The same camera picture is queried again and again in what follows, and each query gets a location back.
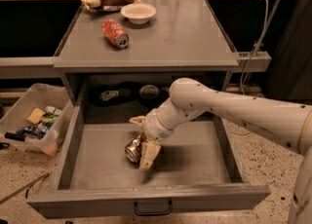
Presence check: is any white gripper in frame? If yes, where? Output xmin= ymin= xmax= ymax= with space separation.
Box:
xmin=129 ymin=109 xmax=173 ymax=170

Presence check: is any crushed orange gold can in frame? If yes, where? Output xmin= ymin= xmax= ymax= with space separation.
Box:
xmin=125 ymin=133 xmax=146 ymax=163

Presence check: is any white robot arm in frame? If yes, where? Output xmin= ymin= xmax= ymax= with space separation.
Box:
xmin=125 ymin=78 xmax=312 ymax=224

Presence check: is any grey open drawer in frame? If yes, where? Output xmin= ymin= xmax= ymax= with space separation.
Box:
xmin=26 ymin=75 xmax=271 ymax=220

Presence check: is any grey counter cabinet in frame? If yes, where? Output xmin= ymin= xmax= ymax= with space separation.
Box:
xmin=55 ymin=0 xmax=238 ymax=100

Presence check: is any red soda can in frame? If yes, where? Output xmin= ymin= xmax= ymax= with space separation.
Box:
xmin=101 ymin=19 xmax=129 ymax=49

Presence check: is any clear plastic bin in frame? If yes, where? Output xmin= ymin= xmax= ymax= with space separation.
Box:
xmin=0 ymin=84 xmax=73 ymax=157

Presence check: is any yellow sponge in bin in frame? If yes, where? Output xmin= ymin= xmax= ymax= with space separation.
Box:
xmin=26 ymin=108 xmax=45 ymax=125

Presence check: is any white paper bowl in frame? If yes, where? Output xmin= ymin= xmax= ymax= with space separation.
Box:
xmin=121 ymin=3 xmax=156 ymax=25

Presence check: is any black marker in bin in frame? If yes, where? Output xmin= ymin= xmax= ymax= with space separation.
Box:
xmin=4 ymin=132 xmax=25 ymax=142

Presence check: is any black drawer handle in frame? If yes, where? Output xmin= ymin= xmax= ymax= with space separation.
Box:
xmin=134 ymin=201 xmax=173 ymax=216

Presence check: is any white cable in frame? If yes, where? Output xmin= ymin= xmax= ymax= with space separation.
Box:
xmin=238 ymin=0 xmax=271 ymax=95

